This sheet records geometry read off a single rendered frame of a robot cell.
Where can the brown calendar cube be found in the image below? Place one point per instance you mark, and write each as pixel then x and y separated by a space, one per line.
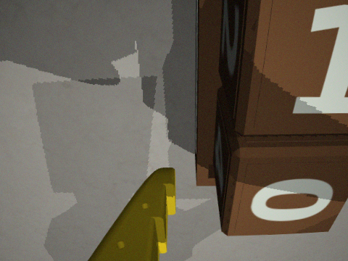
pixel 268 185
pixel 284 66

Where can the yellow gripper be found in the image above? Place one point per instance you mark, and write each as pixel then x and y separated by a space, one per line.
pixel 140 231

